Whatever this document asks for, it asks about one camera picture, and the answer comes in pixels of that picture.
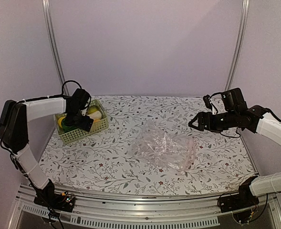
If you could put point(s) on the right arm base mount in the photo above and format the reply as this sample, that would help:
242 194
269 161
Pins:
243 199

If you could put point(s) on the clear zip top bag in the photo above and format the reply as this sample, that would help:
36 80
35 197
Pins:
166 150

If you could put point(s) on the right aluminium frame post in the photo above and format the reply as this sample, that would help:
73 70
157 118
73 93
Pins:
239 42

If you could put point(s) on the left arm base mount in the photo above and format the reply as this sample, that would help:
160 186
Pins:
47 197

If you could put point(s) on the floral table mat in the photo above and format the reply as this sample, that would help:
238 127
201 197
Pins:
101 162

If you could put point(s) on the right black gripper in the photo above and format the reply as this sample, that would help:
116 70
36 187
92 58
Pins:
202 116

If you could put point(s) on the yellow lemon toy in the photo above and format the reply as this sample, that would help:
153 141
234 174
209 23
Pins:
60 121

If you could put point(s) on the aluminium frame post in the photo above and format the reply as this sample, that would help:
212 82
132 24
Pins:
239 42
52 40

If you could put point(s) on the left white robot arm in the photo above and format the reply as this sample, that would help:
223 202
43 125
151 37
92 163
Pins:
14 135

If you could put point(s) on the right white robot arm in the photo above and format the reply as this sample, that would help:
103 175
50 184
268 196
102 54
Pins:
265 147

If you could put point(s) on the bok choy toy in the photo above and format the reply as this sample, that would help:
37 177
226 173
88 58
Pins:
97 115

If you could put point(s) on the green yellow mango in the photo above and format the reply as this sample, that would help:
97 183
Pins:
93 109

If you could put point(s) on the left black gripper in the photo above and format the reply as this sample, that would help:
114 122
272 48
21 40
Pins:
86 125

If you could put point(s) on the left aluminium frame post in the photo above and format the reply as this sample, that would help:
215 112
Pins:
52 40

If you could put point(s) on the aluminium front rail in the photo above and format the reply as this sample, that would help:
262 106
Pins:
102 210

